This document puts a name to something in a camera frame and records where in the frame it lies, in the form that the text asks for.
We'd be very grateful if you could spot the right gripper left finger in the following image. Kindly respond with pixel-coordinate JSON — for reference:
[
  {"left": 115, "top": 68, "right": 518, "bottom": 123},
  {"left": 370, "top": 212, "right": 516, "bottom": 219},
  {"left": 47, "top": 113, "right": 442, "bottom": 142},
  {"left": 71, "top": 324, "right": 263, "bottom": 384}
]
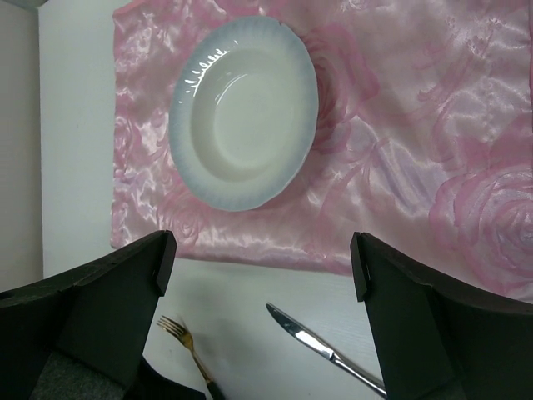
[{"left": 1, "top": 230, "right": 177, "bottom": 399}]

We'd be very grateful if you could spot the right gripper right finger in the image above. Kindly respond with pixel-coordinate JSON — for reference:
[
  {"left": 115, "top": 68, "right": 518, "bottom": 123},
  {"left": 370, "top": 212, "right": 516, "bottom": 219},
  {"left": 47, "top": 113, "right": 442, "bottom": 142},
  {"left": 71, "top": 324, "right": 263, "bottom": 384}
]
[{"left": 351, "top": 232, "right": 532, "bottom": 399}]

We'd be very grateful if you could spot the gold fork black handle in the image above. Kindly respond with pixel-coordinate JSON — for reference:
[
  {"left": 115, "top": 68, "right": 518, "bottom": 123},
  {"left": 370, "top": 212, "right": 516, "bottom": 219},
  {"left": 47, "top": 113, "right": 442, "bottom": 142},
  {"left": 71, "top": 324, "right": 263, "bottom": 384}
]
[{"left": 157, "top": 316, "right": 227, "bottom": 400}]

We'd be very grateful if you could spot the silver table knife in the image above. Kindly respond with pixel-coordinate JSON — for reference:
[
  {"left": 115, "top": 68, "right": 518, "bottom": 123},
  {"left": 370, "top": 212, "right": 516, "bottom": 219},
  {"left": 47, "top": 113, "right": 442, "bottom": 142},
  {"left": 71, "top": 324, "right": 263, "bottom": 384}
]
[{"left": 266, "top": 302, "right": 388, "bottom": 399}]

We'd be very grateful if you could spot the pink satin placemat cloth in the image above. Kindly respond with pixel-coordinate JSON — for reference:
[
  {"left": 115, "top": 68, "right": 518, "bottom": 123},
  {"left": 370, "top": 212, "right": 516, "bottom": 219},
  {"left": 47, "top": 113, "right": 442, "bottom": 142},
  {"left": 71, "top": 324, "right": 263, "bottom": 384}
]
[{"left": 111, "top": 1, "right": 532, "bottom": 302}]

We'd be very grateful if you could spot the white ceramic bowl plate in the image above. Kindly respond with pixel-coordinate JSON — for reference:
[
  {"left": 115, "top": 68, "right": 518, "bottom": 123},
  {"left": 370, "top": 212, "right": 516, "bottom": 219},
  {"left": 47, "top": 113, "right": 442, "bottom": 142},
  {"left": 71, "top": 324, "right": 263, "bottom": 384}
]
[{"left": 168, "top": 16, "right": 319, "bottom": 212}]

